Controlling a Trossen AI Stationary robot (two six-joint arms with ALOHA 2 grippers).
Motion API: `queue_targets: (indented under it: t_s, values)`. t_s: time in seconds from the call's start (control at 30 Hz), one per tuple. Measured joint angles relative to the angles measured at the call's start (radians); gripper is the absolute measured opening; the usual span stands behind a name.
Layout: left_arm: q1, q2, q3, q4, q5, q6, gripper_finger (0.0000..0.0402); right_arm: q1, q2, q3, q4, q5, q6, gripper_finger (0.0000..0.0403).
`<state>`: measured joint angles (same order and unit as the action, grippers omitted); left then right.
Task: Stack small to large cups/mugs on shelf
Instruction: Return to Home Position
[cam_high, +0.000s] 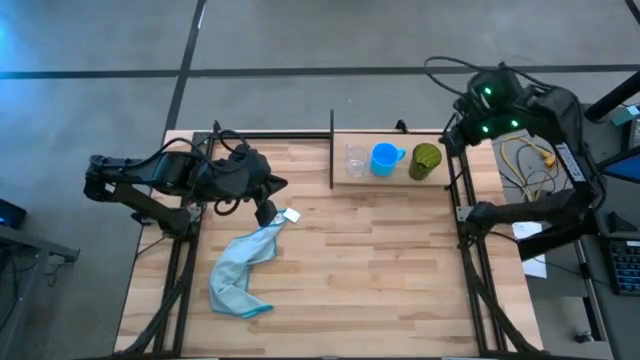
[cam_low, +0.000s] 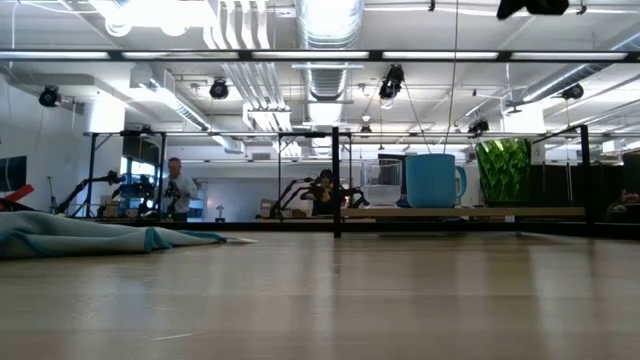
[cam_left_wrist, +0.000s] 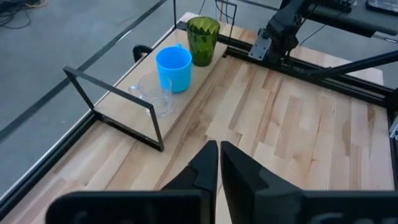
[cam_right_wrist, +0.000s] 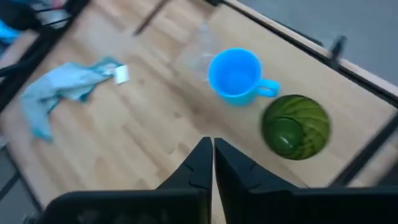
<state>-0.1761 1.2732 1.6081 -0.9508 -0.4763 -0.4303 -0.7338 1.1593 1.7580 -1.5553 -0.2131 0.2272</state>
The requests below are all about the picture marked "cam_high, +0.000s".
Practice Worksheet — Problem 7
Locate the black device with blue light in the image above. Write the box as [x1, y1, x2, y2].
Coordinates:
[0, 198, 28, 230]

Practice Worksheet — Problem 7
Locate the blue plastic mug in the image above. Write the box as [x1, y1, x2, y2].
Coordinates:
[369, 142, 408, 178]

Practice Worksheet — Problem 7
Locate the teal microfibre cloth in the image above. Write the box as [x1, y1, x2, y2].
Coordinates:
[208, 207, 302, 319]

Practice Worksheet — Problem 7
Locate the black shelf upright bar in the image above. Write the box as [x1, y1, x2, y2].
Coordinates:
[329, 108, 335, 190]

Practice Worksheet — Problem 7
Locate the small clear glass cup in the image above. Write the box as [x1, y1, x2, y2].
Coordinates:
[345, 144, 370, 178]

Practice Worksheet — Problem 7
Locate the yellow cable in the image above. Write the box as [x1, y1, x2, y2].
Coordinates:
[499, 135, 558, 202]

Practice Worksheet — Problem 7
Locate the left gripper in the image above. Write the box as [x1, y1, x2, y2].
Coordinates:
[219, 144, 290, 227]

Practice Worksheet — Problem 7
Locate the blue screen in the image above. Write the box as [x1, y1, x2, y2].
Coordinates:
[603, 153, 640, 185]

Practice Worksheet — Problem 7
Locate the black slanted pole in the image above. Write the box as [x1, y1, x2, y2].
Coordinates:
[583, 69, 640, 123]

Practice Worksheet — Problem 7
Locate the black keyboard with lit keys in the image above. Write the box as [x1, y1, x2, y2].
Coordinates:
[605, 238, 640, 297]

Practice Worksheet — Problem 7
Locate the green ribbed plastic cup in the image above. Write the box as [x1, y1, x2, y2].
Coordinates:
[408, 142, 443, 181]

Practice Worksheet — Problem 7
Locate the grey equipment cart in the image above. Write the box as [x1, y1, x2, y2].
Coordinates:
[562, 102, 640, 360]

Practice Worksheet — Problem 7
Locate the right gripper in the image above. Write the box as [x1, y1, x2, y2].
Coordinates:
[441, 112, 525, 158]

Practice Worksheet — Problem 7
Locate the grey side desk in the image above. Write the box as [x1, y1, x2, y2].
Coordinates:
[0, 224, 81, 360]

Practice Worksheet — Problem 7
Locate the white paper sheet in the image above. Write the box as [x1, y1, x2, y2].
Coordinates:
[512, 220, 549, 279]

